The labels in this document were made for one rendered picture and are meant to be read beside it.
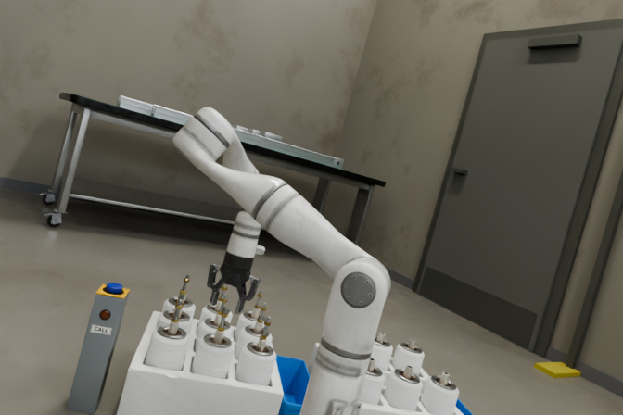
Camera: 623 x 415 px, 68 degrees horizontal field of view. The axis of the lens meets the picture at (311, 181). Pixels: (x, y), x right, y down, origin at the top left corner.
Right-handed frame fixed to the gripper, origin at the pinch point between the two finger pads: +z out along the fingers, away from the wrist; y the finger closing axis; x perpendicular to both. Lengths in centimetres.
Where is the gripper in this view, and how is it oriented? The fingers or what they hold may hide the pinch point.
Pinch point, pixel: (226, 304)
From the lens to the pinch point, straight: 127.9
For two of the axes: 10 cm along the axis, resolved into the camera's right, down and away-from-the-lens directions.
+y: 9.4, 2.6, -1.9
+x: 1.9, 0.2, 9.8
